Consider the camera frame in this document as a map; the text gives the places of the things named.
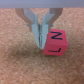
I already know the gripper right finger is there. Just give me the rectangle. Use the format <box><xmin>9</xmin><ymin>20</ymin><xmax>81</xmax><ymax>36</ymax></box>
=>
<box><xmin>40</xmin><ymin>7</ymin><xmax>63</xmax><ymax>50</ymax></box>

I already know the white cabinet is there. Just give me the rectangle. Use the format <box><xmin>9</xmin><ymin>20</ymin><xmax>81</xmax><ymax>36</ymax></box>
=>
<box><xmin>0</xmin><ymin>0</ymin><xmax>84</xmax><ymax>9</ymax></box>

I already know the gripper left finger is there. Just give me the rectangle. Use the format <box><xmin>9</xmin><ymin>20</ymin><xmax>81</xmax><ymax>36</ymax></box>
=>
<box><xmin>15</xmin><ymin>7</ymin><xmax>42</xmax><ymax>50</ymax></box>

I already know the pink block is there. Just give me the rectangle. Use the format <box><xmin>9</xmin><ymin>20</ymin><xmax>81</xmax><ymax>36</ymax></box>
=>
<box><xmin>42</xmin><ymin>29</ymin><xmax>70</xmax><ymax>57</ymax></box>

